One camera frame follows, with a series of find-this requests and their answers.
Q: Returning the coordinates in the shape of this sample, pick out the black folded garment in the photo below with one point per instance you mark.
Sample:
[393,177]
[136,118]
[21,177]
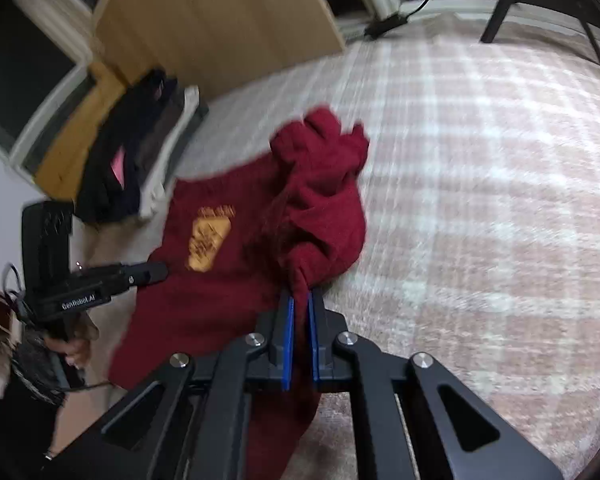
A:
[105,180]

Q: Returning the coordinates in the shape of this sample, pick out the person's dark clothing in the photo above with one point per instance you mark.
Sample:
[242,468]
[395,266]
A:
[15,435]

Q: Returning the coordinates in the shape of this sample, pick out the light wooden board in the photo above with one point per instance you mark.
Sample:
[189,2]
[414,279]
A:
[220,20]

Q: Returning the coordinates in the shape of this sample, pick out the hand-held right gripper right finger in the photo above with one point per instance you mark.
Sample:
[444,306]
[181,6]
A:
[312,340]

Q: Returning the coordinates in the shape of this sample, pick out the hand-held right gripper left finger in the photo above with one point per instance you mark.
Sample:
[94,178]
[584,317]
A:
[289,340]

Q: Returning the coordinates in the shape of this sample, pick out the plaid beige blanket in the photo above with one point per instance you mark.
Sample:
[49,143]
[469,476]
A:
[480,210]

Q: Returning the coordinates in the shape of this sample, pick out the wooden plank panel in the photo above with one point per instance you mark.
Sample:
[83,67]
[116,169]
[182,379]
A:
[65,160]

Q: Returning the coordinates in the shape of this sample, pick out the black power adapter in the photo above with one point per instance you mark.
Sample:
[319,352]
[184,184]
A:
[385,24]

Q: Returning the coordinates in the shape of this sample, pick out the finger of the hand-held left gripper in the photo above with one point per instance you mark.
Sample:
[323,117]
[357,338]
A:
[150,273]

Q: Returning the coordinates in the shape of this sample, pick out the person's left hand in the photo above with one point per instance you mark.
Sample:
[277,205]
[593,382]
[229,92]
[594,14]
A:
[77,350]

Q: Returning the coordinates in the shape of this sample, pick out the dark red sweater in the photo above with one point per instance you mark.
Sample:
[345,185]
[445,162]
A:
[230,260]

